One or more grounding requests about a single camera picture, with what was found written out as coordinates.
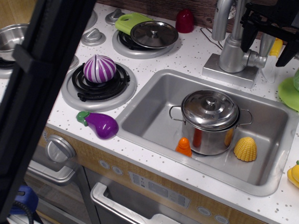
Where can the green toy cutting board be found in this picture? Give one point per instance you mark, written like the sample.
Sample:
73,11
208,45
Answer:
126,22

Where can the purple toy eggplant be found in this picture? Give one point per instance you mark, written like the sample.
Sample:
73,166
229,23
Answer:
104,126

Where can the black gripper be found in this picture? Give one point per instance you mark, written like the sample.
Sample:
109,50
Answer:
275,20

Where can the front black stove burner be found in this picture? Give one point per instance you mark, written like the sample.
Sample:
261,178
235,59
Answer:
84,95

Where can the loose steel lid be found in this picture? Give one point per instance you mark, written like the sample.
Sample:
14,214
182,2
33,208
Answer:
154,34

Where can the silver toy faucet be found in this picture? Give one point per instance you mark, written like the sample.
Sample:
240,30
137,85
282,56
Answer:
232,65

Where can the steel pot lid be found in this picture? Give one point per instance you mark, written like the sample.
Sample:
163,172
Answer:
209,110

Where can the purple striped toy onion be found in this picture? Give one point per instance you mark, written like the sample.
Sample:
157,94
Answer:
99,69

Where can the yellow toy corn piece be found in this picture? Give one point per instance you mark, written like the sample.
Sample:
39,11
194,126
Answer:
246,149

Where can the silver dishwasher handle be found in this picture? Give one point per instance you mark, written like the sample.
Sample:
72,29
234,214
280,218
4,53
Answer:
123,213

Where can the silver oven dial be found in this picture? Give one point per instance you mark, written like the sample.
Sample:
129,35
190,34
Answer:
58,149

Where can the black frame post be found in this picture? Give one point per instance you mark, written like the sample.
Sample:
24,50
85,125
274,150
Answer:
42,61

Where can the grey stove knob front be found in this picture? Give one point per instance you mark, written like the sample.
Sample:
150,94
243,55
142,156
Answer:
93,38

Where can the rear stove burner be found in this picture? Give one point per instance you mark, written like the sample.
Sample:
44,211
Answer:
125,46

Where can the steel pot at left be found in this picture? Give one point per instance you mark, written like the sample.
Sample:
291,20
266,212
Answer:
10,36

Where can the grey sink basin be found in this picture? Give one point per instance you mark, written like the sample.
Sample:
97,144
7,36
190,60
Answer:
238,138

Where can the grey stove knob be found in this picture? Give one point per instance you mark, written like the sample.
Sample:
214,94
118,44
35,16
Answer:
93,38
111,18

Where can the orange toy carrot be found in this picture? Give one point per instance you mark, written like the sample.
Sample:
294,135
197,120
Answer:
183,147

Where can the green plate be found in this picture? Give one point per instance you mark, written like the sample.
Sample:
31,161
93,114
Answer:
289,94

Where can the silver oven door handle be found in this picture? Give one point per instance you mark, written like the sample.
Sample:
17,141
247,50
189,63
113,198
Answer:
60,174

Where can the blue device with cable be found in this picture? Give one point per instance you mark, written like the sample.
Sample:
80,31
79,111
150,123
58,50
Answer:
25,202

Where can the red toy cup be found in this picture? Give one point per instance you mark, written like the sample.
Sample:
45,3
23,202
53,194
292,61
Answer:
185,21

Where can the steel pot in sink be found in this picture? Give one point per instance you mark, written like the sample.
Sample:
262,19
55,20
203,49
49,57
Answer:
211,143

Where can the toy knife yellow handle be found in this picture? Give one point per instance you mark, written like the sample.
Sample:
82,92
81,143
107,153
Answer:
269,70

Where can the grey stove knob rear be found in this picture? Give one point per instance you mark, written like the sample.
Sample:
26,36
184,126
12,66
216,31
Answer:
111,18

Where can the silver faucet lever handle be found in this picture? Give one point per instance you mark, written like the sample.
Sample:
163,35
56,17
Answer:
266,44

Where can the left stove burner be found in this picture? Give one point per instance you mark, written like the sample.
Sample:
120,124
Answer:
6,69

